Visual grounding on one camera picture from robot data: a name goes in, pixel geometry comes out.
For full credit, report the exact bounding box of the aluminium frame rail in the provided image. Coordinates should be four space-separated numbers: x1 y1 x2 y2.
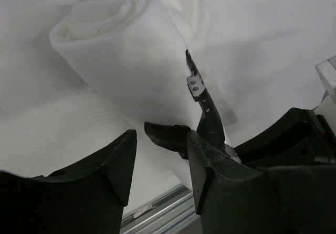
120 185 199 233

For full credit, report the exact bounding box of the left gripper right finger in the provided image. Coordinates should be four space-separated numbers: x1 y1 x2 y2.
187 131 278 233

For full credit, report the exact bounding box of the white t shirt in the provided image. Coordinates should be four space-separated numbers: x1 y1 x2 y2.
48 0 241 193

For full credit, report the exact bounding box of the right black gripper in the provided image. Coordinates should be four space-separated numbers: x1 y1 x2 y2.
234 108 335 166

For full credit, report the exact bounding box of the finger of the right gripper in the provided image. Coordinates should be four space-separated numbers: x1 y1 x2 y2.
185 50 225 149
144 122 191 158

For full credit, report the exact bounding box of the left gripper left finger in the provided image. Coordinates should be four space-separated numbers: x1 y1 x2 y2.
33 130 137 233

